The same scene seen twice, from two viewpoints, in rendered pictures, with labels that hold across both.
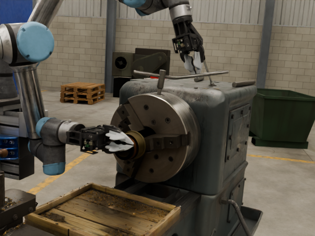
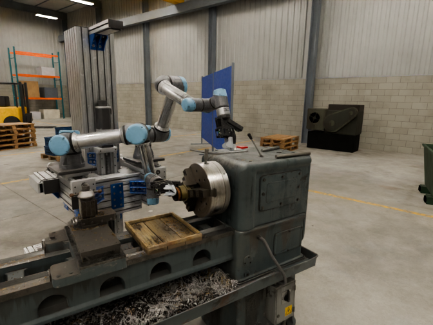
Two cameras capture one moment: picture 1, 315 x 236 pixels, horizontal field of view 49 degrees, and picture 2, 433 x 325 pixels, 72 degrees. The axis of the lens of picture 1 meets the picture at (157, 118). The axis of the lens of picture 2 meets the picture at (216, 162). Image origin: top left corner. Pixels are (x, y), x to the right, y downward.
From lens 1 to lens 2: 0.90 m
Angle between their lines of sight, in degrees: 29
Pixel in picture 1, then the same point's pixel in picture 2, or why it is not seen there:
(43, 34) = (139, 130)
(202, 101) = (234, 169)
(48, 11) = (167, 109)
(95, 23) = (297, 84)
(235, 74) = not seen: outside the picture
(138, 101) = (194, 167)
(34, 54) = (134, 140)
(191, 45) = (222, 133)
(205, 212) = (236, 242)
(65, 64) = (271, 118)
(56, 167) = (151, 200)
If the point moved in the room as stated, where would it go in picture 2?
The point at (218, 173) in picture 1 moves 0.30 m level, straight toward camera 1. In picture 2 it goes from (244, 217) to (208, 235)
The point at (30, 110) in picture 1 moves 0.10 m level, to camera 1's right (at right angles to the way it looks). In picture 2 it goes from (145, 167) to (157, 169)
